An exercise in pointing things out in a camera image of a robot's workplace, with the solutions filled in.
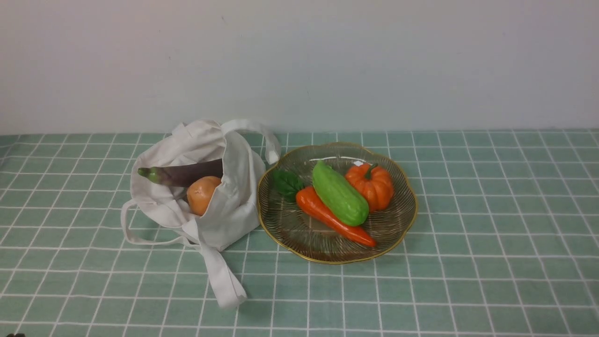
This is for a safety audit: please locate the purple eggplant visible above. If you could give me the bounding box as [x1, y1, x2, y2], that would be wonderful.
[137, 159, 223, 188]

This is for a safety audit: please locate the white cloth tote bag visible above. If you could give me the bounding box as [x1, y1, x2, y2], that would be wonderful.
[120, 119, 281, 308]

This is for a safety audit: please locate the orange carrot with leaf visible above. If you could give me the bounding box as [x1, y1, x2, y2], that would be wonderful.
[272, 170, 377, 248]

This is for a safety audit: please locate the gold-rimmed glass plate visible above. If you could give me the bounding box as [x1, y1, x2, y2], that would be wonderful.
[257, 142, 419, 264]

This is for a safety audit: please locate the green cucumber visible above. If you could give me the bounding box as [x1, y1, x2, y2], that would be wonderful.
[312, 160, 369, 227]

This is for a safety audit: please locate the small orange pumpkin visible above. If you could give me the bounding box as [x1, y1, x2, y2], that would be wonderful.
[345, 163, 394, 213]

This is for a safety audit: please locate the orange-brown onion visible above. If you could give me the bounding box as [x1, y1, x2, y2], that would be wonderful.
[187, 176, 222, 216]

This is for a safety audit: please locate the green checkered tablecloth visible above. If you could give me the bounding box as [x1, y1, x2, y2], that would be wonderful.
[0, 130, 599, 337]

